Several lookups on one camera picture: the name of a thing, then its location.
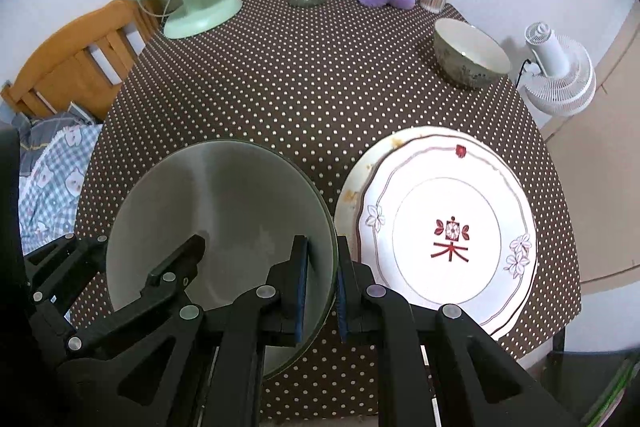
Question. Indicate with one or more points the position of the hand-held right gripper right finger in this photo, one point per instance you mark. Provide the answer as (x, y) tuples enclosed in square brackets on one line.
[(342, 302)]

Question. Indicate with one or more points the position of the red patterned white plate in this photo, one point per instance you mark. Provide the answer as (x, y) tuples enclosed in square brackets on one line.
[(450, 207)]

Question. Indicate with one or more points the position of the white desk fan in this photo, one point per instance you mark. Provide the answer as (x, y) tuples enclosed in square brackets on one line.
[(565, 72)]

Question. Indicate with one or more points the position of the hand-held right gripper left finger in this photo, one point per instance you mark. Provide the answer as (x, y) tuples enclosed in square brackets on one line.
[(300, 287)]

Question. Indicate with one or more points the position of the yellow floral plate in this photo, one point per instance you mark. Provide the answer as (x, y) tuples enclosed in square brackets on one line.
[(347, 207)]

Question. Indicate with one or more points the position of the blue checked cloth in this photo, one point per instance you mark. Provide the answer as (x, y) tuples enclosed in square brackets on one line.
[(55, 177)]

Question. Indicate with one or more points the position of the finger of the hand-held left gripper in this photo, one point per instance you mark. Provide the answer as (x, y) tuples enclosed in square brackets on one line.
[(60, 262), (172, 264)]

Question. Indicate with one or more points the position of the grey plaid cloth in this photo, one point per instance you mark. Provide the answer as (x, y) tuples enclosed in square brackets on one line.
[(30, 127)]

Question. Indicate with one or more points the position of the wooden chair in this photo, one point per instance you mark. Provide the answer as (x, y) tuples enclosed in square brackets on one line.
[(60, 57)]

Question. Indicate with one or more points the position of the brown polka dot tablecloth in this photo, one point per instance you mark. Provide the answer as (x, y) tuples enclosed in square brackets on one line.
[(300, 82)]

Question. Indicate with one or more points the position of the floral ceramic bowl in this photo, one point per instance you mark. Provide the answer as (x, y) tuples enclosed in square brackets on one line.
[(225, 192), (465, 67)]

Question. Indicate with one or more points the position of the dark box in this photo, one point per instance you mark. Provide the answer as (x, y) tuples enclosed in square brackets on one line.
[(585, 387)]

